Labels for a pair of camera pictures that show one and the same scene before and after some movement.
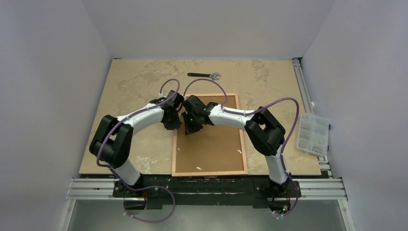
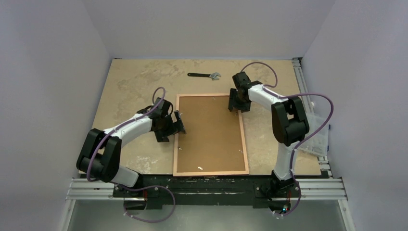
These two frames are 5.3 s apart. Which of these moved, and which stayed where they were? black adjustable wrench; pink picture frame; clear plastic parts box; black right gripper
Moved: black right gripper
Stayed: pink picture frame; clear plastic parts box; black adjustable wrench
